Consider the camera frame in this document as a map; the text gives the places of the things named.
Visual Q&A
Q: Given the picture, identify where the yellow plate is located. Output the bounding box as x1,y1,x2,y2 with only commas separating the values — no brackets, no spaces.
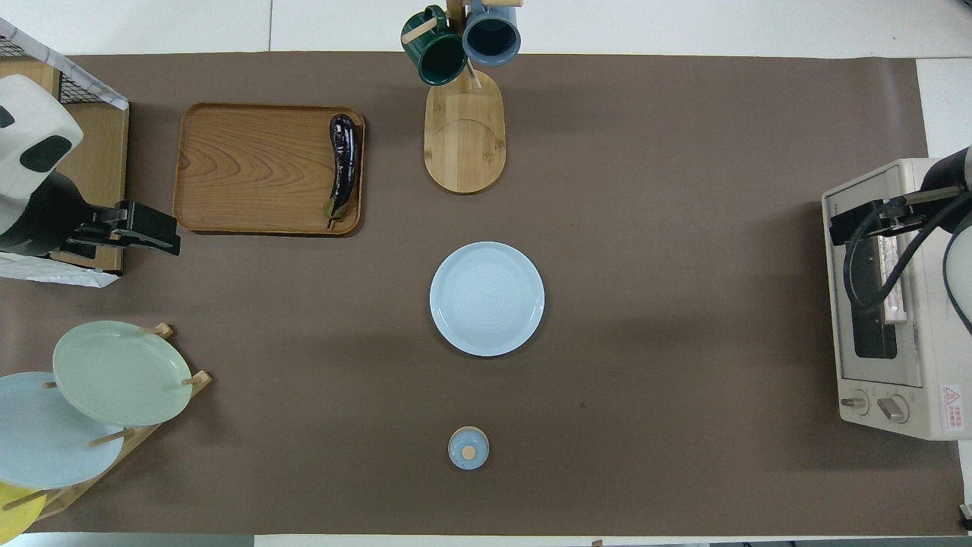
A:
0,480,46,544

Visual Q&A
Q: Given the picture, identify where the wooden serving tray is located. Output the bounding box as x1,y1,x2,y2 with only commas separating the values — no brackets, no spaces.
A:
172,103,366,236

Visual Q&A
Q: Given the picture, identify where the dark green mug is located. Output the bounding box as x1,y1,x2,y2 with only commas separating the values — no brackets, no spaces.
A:
401,6,468,86

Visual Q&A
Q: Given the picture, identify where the marble print basket cloth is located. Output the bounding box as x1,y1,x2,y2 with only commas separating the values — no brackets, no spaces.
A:
0,252,121,288
0,17,130,111

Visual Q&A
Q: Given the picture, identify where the blue mug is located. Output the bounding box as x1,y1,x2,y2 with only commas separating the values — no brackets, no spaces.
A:
462,0,522,67

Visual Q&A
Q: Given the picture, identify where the brown table mat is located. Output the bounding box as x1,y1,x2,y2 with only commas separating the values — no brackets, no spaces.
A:
0,52,965,536

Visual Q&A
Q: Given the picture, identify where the wooden mug tree stand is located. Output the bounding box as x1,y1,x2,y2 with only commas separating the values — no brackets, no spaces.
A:
401,0,525,195

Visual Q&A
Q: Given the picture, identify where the light blue ribbed plate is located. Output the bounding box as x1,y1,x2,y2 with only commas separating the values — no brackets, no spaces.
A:
429,242,546,358

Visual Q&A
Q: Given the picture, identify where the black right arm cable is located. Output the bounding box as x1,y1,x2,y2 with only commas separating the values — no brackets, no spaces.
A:
843,199,972,335

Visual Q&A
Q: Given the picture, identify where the wire basket with wooden boards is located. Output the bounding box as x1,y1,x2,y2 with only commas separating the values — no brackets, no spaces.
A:
0,17,130,288

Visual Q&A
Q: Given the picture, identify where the dark purple eggplant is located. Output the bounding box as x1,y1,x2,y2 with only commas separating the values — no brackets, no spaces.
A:
327,113,359,229

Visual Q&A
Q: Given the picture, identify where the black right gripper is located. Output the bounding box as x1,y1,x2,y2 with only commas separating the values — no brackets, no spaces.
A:
828,195,932,246

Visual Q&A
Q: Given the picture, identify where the beige toaster oven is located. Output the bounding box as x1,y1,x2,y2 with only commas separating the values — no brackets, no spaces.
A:
822,157,972,441

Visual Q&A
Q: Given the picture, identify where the wooden plate rack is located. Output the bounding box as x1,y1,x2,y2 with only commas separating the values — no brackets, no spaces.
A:
0,323,212,525

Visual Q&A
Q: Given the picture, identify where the pale green plate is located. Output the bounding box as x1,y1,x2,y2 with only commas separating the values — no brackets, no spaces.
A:
52,320,194,427

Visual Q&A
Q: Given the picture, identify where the light blue racked plate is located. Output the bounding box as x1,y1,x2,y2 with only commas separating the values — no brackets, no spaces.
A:
0,371,126,490

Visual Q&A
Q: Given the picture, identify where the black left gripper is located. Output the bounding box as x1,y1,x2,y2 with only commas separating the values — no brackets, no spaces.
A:
63,200,182,258

